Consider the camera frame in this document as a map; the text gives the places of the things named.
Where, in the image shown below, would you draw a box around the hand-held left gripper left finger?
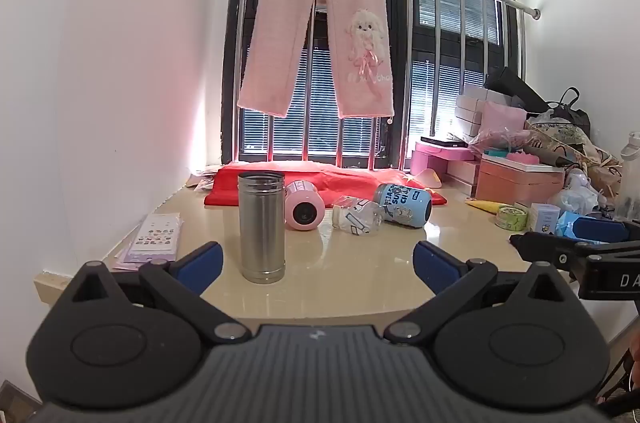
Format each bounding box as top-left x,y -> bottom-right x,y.
72,241 -> 251,345

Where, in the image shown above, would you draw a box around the red cloth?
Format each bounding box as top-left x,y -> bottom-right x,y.
204,162 -> 449,208

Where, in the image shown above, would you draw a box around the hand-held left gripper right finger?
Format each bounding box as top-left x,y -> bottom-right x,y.
385,241 -> 576,344

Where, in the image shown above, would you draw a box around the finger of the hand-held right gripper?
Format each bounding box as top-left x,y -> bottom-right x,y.
509,232 -> 592,272
574,217 -> 640,250

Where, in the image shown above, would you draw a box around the white plastic bag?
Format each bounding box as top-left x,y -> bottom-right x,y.
547,168 -> 608,216

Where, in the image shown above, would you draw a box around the stack of white boxes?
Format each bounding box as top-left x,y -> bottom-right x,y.
454,88 -> 508,139

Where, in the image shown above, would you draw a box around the stainless steel cup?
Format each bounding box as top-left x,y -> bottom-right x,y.
238,171 -> 287,284

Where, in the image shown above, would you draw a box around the clear water bottle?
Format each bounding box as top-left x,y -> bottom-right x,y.
616,137 -> 640,220

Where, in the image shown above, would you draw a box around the small white carton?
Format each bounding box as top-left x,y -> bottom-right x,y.
528,202 -> 560,234

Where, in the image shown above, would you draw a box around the pink cone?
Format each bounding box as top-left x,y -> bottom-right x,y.
413,168 -> 444,189

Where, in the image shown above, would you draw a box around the pink storage box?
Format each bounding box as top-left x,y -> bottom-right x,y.
410,140 -> 482,177

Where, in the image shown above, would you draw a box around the pink cup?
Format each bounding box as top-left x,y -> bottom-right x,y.
284,180 -> 321,232

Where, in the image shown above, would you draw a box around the black bag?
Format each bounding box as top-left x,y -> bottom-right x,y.
483,66 -> 552,115

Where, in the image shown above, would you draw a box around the blue tissue packet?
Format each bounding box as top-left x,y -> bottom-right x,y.
554,211 -> 585,238

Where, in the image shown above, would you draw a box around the pink fleece pants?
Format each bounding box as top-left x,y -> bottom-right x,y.
237,0 -> 396,120

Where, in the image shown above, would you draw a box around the sticker sheet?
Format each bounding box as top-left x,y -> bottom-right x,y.
127,212 -> 184,255

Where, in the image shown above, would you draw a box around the salmon gift box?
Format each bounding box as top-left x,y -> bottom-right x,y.
474,154 -> 566,207

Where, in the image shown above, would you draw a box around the blue printed cup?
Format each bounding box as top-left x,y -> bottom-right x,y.
372,183 -> 433,229

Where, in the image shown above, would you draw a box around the black handbag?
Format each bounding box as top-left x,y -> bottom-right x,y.
542,88 -> 592,140

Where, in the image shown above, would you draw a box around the green tape roll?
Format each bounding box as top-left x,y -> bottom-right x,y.
495,204 -> 530,229

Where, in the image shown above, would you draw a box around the purple booklet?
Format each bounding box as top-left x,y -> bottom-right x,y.
111,248 -> 177,272

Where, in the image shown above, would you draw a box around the loose paper packets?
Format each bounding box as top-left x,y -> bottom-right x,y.
186,168 -> 222,192

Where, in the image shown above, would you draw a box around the yellow tube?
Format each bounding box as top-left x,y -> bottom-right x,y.
464,198 -> 504,213

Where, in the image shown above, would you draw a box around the flat black case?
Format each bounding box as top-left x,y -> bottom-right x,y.
420,135 -> 469,149

